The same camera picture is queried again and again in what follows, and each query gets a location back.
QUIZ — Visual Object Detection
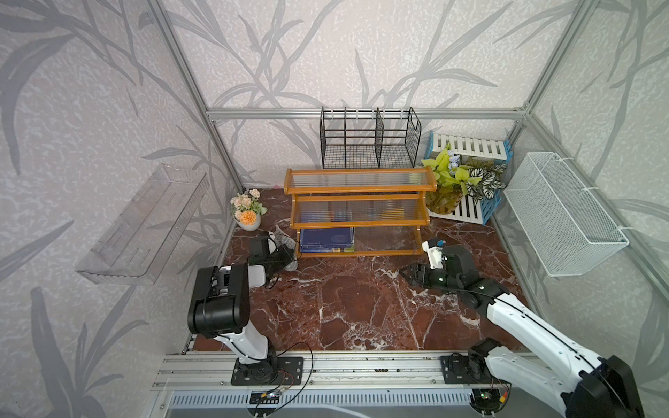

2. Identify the variegated dark leaf plant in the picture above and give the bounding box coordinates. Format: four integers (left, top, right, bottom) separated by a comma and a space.
466, 160, 507, 201

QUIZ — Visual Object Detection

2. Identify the orange wooden bookshelf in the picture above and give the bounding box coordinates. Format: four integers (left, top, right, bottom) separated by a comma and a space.
284, 168, 437, 259

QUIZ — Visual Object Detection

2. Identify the white slatted crate blue frame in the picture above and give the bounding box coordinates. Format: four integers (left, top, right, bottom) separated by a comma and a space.
423, 132, 512, 225

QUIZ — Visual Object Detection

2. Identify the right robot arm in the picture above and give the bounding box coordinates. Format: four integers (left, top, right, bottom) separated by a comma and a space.
399, 239, 645, 417

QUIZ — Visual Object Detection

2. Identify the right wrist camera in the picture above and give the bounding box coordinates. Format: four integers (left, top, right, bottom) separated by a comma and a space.
422, 238, 444, 269

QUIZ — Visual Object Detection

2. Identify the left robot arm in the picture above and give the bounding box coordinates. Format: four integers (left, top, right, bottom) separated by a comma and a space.
186, 234, 304, 387

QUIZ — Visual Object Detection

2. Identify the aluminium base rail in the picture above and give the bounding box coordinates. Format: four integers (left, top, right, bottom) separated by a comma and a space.
150, 350, 490, 391

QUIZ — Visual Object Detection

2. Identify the grey fluffy cloth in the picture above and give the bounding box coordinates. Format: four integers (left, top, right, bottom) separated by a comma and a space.
269, 226, 298, 272

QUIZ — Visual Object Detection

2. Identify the flower pot with orange flowers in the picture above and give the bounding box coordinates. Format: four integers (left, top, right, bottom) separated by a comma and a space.
230, 189, 268, 232

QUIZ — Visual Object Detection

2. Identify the clear acrylic wall shelf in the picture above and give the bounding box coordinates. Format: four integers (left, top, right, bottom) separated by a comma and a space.
75, 164, 210, 286

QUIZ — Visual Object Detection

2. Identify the white mesh wall basket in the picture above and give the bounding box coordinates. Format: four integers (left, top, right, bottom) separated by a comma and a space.
505, 152, 629, 278

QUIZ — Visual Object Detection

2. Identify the green potted plant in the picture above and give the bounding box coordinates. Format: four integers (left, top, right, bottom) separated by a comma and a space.
422, 147, 470, 214

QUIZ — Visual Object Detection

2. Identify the black wire rack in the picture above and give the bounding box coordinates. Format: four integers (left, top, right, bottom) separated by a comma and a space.
319, 108, 423, 170

